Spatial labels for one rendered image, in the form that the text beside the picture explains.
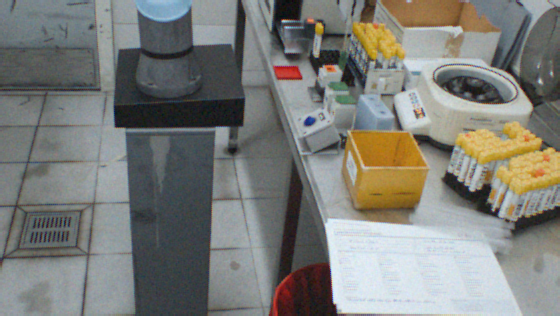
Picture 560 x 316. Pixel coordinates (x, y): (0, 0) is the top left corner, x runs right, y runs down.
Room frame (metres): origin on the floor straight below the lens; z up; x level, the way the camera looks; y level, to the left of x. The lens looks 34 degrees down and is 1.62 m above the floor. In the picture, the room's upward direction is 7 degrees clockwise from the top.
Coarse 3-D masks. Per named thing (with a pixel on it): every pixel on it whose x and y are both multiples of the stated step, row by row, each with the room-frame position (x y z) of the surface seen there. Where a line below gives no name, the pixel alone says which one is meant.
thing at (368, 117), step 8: (360, 96) 1.24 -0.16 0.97; (368, 96) 1.24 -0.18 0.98; (376, 96) 1.25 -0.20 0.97; (360, 104) 1.23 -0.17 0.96; (368, 104) 1.21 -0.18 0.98; (360, 112) 1.23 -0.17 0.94; (368, 112) 1.19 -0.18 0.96; (376, 112) 1.17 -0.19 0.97; (384, 112) 1.18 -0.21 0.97; (360, 120) 1.22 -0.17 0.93; (368, 120) 1.19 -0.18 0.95; (376, 120) 1.15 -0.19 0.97; (384, 120) 1.16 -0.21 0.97; (392, 120) 1.16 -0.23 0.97; (360, 128) 1.21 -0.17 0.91; (368, 128) 1.18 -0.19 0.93; (376, 128) 1.15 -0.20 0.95; (384, 128) 1.16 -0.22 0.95
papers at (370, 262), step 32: (352, 224) 0.90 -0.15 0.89; (384, 224) 0.91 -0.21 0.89; (352, 256) 0.81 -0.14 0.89; (384, 256) 0.82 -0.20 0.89; (416, 256) 0.83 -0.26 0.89; (448, 256) 0.84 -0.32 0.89; (480, 256) 0.85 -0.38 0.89; (352, 288) 0.73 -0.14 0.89; (384, 288) 0.74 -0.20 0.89; (416, 288) 0.75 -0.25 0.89; (448, 288) 0.76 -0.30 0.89; (480, 288) 0.76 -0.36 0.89
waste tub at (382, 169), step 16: (352, 144) 1.04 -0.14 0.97; (368, 144) 1.09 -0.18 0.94; (384, 144) 1.10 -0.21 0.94; (400, 144) 1.11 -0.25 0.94; (416, 144) 1.06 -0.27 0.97; (352, 160) 1.03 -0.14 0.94; (368, 160) 1.09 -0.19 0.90; (384, 160) 1.10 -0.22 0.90; (400, 160) 1.11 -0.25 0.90; (416, 160) 1.04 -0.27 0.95; (352, 176) 1.01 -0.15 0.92; (368, 176) 0.96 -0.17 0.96; (384, 176) 0.97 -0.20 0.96; (400, 176) 0.97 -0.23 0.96; (416, 176) 0.98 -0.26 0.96; (352, 192) 0.99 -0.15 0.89; (368, 192) 0.96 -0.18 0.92; (384, 192) 0.97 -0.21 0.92; (400, 192) 0.97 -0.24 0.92; (416, 192) 0.98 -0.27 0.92; (368, 208) 0.96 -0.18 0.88; (384, 208) 0.97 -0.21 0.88; (400, 208) 0.98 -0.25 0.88
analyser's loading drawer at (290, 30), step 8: (280, 24) 1.75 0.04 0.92; (288, 24) 1.70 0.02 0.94; (296, 24) 1.71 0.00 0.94; (280, 32) 1.69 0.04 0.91; (288, 32) 1.66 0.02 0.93; (296, 32) 1.66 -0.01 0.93; (288, 40) 1.60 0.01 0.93; (296, 40) 1.61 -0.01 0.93; (304, 40) 1.61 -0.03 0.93; (288, 48) 1.60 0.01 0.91; (296, 48) 1.61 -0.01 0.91; (304, 48) 1.61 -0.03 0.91
